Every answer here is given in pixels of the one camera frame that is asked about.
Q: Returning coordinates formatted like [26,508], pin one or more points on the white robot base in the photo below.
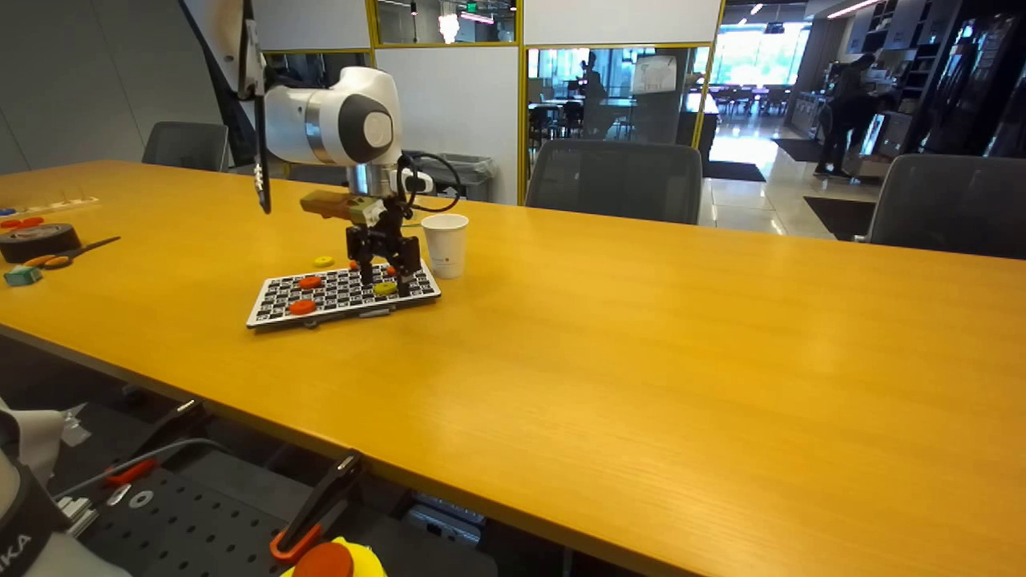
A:
[26,541]

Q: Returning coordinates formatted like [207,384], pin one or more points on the grey trash bin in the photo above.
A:
[478,178]

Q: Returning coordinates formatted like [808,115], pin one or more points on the large white wall panel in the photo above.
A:
[459,108]

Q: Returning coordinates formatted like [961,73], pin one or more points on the small teal block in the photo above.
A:
[22,278]

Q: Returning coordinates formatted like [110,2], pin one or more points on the orange round block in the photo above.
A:
[304,307]
[309,283]

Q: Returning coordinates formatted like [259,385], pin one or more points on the yellow round block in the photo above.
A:
[382,289]
[322,260]

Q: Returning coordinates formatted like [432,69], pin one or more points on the orange disc on roll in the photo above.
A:
[22,221]

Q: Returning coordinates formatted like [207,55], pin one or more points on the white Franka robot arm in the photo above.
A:
[322,122]

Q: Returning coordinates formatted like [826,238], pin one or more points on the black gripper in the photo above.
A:
[388,225]

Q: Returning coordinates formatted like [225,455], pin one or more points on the white panel above glass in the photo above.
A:
[624,21]

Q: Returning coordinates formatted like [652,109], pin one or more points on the black white marker board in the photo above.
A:
[322,297]

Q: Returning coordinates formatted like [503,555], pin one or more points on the yellow red emergency stop button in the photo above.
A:
[335,560]

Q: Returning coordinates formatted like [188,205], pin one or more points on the blue box under table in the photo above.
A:
[445,521]

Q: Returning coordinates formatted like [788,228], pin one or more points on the yellow framed glass partition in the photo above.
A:
[631,97]

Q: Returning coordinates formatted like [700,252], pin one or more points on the black clamp with orange grip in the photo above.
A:
[319,511]

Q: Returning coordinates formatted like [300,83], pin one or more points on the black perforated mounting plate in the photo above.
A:
[194,531]

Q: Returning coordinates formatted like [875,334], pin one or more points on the grey office chair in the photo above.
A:
[618,181]
[183,145]
[952,209]

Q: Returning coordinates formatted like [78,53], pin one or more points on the white paper cup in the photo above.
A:
[446,252]

